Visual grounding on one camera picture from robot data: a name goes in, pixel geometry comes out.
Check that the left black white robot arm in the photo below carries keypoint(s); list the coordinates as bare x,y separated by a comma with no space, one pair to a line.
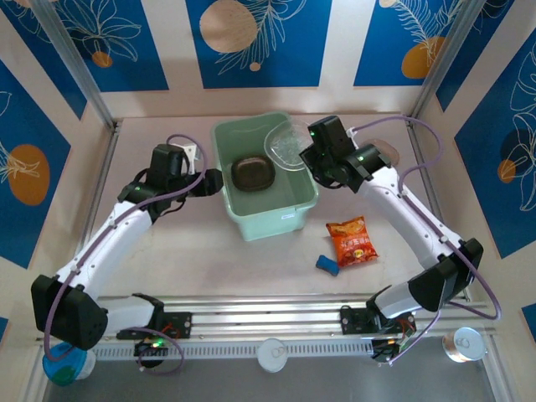
104,247

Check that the right base circuit board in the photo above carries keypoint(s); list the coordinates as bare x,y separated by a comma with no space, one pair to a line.
387,349

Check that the base circuit board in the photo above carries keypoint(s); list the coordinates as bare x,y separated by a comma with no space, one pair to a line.
151,347
387,349

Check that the right aluminium frame post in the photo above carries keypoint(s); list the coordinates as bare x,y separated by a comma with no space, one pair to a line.
448,58

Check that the orange chips bag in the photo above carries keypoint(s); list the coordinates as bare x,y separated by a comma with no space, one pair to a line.
352,247

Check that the blue sponge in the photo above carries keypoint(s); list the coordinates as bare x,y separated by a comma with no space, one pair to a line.
327,265

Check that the green plastic bin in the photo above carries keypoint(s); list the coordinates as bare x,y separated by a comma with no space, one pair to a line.
268,209

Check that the aluminium mounting rail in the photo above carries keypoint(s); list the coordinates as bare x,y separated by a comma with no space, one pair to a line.
259,318

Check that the silver pull-tab can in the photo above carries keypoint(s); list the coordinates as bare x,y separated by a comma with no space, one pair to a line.
465,343

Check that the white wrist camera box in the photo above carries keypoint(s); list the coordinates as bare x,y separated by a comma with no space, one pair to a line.
190,155
352,132

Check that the aluminium frame post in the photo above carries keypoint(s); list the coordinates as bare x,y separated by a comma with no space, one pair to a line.
448,58
73,58

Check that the left base circuit board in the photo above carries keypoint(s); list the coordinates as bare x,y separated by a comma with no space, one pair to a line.
151,347

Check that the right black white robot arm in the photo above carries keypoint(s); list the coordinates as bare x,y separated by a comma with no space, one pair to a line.
402,218

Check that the left aluminium frame post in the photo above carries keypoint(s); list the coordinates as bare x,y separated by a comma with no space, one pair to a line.
73,58

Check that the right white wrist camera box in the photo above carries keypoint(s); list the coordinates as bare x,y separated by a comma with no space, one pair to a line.
352,132

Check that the white round cap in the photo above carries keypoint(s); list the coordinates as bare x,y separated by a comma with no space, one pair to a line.
272,356

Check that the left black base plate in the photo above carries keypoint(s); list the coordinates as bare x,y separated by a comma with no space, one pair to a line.
180,324

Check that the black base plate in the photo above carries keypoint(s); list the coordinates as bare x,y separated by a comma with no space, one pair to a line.
180,324
354,320

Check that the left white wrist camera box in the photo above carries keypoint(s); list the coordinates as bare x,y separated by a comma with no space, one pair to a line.
190,155

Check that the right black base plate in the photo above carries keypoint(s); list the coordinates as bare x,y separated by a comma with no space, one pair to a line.
354,320

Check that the blue lidded white container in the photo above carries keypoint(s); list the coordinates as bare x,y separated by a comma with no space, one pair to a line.
67,372

